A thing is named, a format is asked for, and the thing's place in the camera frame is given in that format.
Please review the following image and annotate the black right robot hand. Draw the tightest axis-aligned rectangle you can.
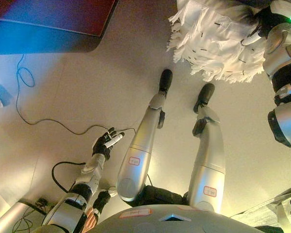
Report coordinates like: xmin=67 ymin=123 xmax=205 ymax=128
xmin=241 ymin=6 xmax=276 ymax=46

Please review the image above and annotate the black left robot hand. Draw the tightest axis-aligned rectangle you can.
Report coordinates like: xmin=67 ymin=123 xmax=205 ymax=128
xmin=91 ymin=128 xmax=126 ymax=161

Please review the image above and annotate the white fringed pillow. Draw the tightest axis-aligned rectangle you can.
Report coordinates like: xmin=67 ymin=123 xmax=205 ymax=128
xmin=166 ymin=0 xmax=270 ymax=84

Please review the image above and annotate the silver left robot leg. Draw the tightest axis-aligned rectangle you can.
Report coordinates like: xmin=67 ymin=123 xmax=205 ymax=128
xmin=116 ymin=69 xmax=174 ymax=202

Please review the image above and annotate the silver robot leg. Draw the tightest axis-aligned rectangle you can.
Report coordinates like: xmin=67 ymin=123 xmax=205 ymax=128
xmin=186 ymin=83 xmax=227 ymax=214
xmin=116 ymin=69 xmax=174 ymax=202

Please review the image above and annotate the grey robot torso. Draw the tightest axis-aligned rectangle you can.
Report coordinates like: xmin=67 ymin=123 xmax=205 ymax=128
xmin=87 ymin=203 xmax=262 ymax=233

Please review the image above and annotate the silver right robot leg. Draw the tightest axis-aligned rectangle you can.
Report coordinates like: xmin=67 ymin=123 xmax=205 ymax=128
xmin=186 ymin=83 xmax=227 ymax=214

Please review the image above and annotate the silver metal pole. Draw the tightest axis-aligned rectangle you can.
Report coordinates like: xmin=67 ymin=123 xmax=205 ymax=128
xmin=0 ymin=201 xmax=24 ymax=233

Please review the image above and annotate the dark red wooden table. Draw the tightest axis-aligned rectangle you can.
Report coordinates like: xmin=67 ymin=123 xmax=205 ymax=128
xmin=0 ymin=0 xmax=119 ymax=55

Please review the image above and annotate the black tangled cable bundle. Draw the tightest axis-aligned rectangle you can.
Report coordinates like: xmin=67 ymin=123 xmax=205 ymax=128
xmin=13 ymin=198 xmax=50 ymax=233

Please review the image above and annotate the thin dark floor cable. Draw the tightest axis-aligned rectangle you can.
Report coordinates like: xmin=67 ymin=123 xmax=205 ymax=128
xmin=16 ymin=53 xmax=138 ymax=135

